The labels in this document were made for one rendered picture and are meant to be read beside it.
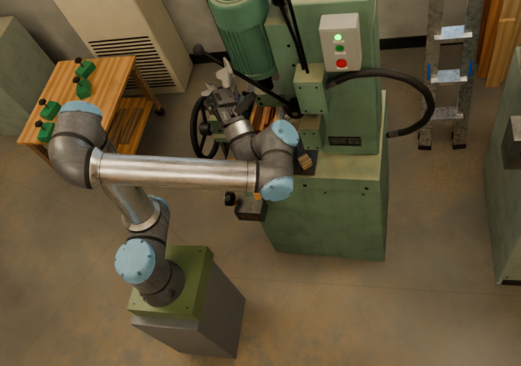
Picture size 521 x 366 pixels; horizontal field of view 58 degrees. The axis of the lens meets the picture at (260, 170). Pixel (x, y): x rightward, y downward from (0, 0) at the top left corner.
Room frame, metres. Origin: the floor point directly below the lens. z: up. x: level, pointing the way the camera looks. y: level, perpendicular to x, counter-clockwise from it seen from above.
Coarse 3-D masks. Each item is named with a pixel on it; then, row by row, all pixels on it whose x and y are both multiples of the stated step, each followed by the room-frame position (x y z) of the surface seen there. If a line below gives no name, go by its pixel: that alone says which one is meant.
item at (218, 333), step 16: (208, 288) 0.85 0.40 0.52; (224, 288) 0.90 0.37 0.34; (208, 304) 0.80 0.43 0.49; (224, 304) 0.85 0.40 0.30; (240, 304) 0.91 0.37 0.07; (144, 320) 0.82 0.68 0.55; (160, 320) 0.79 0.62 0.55; (176, 320) 0.77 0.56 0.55; (208, 320) 0.75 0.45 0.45; (224, 320) 0.80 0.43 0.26; (240, 320) 0.85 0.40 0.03; (160, 336) 0.81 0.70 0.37; (176, 336) 0.76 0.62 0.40; (192, 336) 0.72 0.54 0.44; (208, 336) 0.70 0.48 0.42; (224, 336) 0.74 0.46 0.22; (192, 352) 0.79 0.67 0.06; (208, 352) 0.75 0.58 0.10; (224, 352) 0.70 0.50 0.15
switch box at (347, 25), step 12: (324, 24) 0.96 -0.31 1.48; (336, 24) 0.94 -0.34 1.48; (348, 24) 0.92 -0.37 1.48; (324, 36) 0.94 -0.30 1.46; (348, 36) 0.91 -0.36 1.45; (360, 36) 0.94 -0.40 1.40; (324, 48) 0.94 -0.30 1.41; (348, 48) 0.91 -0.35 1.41; (360, 48) 0.92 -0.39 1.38; (324, 60) 0.95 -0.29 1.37; (336, 60) 0.93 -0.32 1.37; (348, 60) 0.91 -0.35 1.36; (360, 60) 0.90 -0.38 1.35
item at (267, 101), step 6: (276, 84) 1.23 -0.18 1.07; (258, 90) 1.24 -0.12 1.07; (276, 90) 1.20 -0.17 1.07; (282, 90) 1.19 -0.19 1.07; (258, 96) 1.22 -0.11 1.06; (264, 96) 1.21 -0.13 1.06; (270, 96) 1.20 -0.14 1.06; (282, 96) 1.17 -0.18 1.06; (258, 102) 1.23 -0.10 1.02; (264, 102) 1.21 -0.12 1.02; (270, 102) 1.20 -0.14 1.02; (276, 102) 1.19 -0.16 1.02
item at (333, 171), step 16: (384, 96) 1.18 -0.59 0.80; (384, 112) 1.11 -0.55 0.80; (384, 128) 1.06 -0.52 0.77; (320, 160) 1.02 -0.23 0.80; (336, 160) 0.99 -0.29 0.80; (352, 160) 0.96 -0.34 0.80; (368, 160) 0.93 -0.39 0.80; (304, 176) 0.98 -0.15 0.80; (320, 176) 0.95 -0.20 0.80; (336, 176) 0.92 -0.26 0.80; (352, 176) 0.90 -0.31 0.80; (368, 176) 0.87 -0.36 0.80
